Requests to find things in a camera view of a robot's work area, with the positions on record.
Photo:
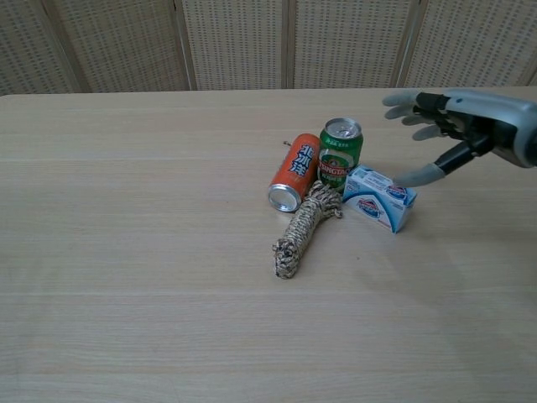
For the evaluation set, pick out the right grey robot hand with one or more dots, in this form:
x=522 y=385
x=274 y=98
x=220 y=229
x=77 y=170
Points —
x=499 y=121

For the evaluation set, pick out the green beer can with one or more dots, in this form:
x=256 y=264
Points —
x=339 y=161

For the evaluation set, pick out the white blue soap box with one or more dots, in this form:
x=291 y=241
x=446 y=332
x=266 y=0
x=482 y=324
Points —
x=377 y=197

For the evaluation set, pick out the orange soda can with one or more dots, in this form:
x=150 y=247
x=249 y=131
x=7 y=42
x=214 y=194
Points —
x=293 y=172

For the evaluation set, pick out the beige folding screen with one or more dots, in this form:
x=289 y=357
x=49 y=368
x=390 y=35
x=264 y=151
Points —
x=268 y=44

